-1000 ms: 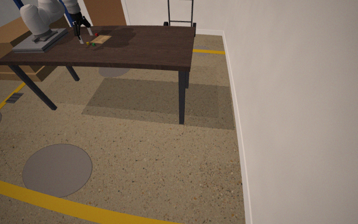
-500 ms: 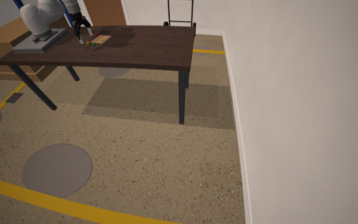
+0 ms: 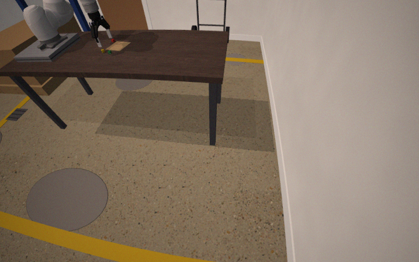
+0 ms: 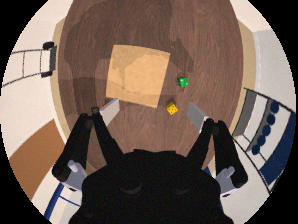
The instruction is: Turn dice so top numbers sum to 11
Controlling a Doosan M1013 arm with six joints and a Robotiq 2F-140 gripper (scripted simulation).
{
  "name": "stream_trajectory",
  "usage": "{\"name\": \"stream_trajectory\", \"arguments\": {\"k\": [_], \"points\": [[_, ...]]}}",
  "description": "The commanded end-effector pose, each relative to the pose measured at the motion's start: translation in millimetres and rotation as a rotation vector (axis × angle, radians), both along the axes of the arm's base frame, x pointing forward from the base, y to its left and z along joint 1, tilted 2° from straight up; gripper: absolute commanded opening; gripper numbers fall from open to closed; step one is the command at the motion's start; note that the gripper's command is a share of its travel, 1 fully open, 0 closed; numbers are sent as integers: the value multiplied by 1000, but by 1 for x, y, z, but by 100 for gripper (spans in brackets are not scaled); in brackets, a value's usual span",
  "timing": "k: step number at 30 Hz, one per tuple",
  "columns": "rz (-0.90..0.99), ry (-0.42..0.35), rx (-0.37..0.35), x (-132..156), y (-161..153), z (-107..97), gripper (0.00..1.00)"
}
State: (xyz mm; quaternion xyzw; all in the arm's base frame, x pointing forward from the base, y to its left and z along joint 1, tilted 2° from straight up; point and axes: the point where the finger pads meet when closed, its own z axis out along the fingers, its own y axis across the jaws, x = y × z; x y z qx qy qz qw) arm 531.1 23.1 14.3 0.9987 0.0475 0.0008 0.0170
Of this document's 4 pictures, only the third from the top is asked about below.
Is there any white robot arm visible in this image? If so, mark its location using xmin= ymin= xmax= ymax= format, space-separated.
xmin=23 ymin=0 xmax=99 ymax=50

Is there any tan square mat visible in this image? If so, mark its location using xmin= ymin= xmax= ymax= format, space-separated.
xmin=106 ymin=41 xmax=131 ymax=51

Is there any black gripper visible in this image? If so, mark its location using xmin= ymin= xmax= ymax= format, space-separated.
xmin=87 ymin=11 xmax=112 ymax=47

